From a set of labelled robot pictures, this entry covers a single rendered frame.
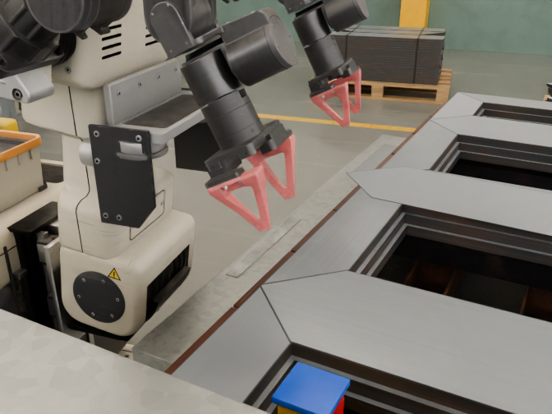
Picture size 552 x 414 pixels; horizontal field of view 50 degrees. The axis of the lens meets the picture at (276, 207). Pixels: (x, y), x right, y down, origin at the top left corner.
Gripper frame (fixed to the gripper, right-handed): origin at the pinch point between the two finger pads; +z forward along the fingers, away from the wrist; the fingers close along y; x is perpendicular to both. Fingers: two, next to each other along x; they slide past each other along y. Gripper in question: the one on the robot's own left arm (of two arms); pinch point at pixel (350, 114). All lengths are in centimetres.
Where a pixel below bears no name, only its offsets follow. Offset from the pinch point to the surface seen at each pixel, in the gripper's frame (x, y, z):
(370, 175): 2.2, 2.9, 13.0
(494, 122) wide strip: -18, 49, 24
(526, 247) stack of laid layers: -21.6, -11.7, 29.1
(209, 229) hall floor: 127, 127, 47
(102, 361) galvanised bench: -3, -80, -4
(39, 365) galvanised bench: 0, -81, -6
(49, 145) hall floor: 266, 208, -23
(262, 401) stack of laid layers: 3, -60, 15
